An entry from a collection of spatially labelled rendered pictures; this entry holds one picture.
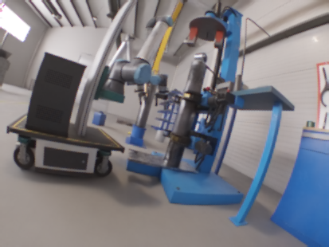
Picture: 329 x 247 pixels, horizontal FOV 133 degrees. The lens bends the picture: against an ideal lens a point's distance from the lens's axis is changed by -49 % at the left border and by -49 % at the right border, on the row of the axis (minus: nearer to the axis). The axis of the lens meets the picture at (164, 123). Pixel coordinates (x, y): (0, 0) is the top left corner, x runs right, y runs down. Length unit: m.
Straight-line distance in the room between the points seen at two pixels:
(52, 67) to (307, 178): 2.11
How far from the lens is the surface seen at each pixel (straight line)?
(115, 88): 1.07
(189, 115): 1.66
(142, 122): 2.86
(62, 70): 1.06
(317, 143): 1.47
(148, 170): 1.59
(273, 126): 1.17
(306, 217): 1.49
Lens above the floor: 0.62
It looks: 1 degrees down
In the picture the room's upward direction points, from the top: 16 degrees clockwise
